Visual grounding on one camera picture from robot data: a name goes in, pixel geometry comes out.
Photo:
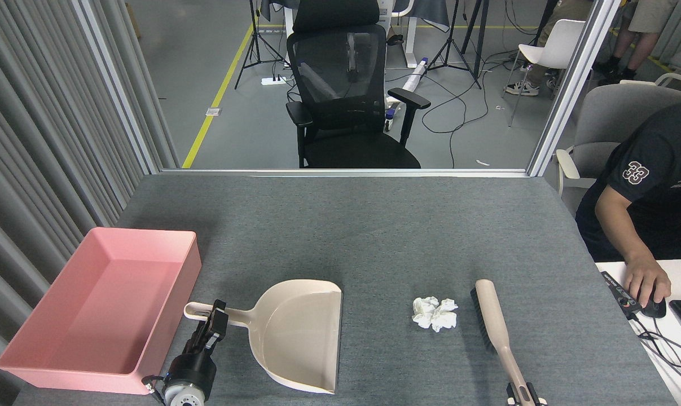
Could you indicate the white power strip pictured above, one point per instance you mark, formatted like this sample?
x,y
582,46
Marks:
x,y
273,80

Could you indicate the white plastic chair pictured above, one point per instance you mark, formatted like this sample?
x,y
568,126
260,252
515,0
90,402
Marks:
x,y
560,48

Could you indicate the black computer mouse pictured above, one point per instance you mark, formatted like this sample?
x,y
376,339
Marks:
x,y
654,309

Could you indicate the black tripod stand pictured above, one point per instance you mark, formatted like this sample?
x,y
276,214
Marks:
x,y
255,39
450,45

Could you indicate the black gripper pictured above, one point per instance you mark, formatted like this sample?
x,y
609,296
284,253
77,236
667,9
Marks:
x,y
192,367

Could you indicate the silver frame rail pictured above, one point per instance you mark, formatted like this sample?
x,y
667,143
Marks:
x,y
346,172

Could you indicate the seated person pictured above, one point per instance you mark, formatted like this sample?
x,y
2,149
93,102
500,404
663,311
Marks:
x,y
662,186

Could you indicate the person's right hand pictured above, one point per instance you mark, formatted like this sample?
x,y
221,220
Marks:
x,y
647,276

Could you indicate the white tube with blue ends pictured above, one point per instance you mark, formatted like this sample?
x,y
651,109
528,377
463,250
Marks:
x,y
413,76

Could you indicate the pink plastic bin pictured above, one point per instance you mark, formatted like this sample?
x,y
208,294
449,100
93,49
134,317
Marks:
x,y
97,304

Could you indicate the person on white chair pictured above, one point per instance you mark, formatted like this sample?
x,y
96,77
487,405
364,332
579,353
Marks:
x,y
560,11

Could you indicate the black mesh office chair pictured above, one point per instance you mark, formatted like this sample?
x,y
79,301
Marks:
x,y
340,84

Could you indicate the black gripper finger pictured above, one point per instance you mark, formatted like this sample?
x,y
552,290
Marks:
x,y
513,395
532,399

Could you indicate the metal floor socket plate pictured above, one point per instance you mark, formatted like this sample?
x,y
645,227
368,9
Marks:
x,y
212,111

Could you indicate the white chair armrest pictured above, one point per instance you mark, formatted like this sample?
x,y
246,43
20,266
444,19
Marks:
x,y
676,79

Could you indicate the silver frame post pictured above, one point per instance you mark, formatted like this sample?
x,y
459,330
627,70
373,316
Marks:
x,y
571,90
117,90

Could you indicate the beige plastic dustpan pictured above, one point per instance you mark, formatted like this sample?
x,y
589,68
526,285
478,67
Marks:
x,y
301,332

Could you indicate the beige hand brush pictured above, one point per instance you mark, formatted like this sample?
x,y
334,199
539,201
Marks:
x,y
492,316

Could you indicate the grey upholstered armchair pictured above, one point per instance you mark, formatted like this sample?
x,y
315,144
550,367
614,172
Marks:
x,y
611,118

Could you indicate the standing person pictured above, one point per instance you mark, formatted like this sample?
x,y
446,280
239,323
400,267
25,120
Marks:
x,y
645,22

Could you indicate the person's right forearm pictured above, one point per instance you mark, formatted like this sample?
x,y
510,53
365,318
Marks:
x,y
622,231

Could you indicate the black control box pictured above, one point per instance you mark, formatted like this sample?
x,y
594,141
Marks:
x,y
619,292

